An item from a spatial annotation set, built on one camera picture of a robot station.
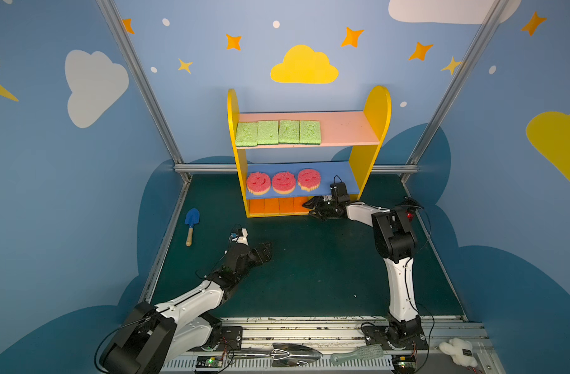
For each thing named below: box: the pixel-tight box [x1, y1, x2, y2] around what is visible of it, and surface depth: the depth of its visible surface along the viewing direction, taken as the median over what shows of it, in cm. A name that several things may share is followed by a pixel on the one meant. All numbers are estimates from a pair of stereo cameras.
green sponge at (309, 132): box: [299, 119, 322, 145], surface depth 78 cm
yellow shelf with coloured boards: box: [226, 85, 392, 218], surface depth 90 cm
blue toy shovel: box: [184, 208, 201, 247], surface depth 106 cm
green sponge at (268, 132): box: [256, 119, 279, 145], surface depth 77 cm
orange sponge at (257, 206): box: [249, 198, 266, 215], surface depth 106 cm
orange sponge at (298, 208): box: [292, 196, 310, 216], surface depth 109 cm
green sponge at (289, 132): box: [278, 119, 300, 145], surface depth 78 cm
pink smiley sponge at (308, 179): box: [297, 168, 322, 193], surface depth 100 cm
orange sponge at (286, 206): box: [278, 197, 295, 216], surface depth 109 cm
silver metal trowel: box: [227, 342, 324, 367], surface depth 72 cm
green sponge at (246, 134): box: [235, 121, 259, 148], surface depth 76 cm
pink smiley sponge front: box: [271, 171, 296, 195], surface depth 98 cm
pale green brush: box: [330, 343, 384, 366], surface depth 73 cm
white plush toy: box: [438, 337, 479, 367], surface depth 72 cm
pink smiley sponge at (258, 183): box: [246, 171, 271, 196], surface depth 97 cm
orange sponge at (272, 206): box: [263, 197, 281, 214], surface depth 107 cm
